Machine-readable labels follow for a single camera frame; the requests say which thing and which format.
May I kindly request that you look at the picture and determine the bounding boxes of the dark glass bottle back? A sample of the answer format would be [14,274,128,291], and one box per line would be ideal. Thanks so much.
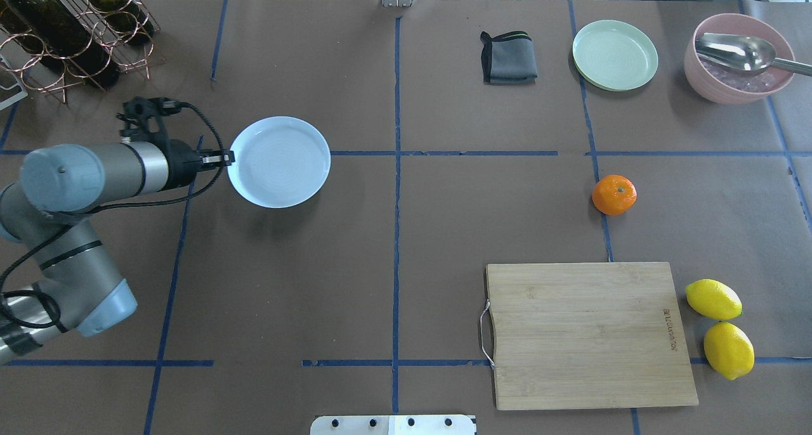
[1,0,33,36]

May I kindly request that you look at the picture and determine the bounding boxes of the orange fruit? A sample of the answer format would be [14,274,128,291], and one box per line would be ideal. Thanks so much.
[591,173,638,216]

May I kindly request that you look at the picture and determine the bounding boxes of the light blue plate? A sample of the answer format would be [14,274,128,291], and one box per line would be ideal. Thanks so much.
[227,116,331,209]

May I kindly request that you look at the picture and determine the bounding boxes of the yellow lemon left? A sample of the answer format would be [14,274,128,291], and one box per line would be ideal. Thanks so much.
[685,278,743,321]

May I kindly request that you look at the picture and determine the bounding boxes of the dark glass bottle middle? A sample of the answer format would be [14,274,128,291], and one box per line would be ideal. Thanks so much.
[87,0,155,47]

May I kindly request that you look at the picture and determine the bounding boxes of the copper wire bottle rack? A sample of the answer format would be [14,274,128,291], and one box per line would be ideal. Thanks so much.
[2,0,165,103]

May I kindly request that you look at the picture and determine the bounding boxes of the yellow lemon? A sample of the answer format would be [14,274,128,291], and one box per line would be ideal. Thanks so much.
[685,278,743,321]
[702,321,755,380]

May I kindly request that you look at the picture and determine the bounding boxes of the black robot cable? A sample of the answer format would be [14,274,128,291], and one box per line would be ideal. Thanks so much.
[0,102,226,331]

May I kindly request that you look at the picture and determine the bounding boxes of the dark glass bottle front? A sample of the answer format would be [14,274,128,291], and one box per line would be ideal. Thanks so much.
[8,0,120,90]

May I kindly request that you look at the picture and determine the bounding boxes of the green plate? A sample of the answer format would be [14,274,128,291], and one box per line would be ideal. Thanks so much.
[572,20,659,92]

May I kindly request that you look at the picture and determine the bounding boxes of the metal spoon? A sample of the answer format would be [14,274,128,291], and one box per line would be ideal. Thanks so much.
[694,32,811,76]

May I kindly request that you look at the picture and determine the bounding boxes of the pink bowl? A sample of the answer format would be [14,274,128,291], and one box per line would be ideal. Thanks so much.
[683,13,795,105]

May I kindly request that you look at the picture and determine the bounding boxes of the folded dark grey cloth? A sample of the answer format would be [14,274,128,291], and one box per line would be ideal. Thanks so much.
[480,31,539,86]

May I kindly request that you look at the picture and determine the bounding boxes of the yellow lemon right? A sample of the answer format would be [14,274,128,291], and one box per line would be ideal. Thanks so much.
[702,321,755,380]

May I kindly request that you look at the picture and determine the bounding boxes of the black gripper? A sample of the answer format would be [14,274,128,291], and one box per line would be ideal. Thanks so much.
[166,140,234,190]

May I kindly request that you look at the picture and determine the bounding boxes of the dark glass bottle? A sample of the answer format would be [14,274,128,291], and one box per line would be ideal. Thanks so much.
[87,0,155,47]
[8,0,120,90]
[1,0,33,36]

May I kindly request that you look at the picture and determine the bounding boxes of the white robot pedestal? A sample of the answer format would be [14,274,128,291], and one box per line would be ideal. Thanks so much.
[310,414,478,434]

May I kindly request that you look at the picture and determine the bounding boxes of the bamboo cutting board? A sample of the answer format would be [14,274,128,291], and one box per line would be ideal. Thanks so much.
[485,262,698,411]

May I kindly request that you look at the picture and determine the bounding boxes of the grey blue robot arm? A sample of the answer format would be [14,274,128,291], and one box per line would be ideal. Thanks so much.
[2,140,236,365]

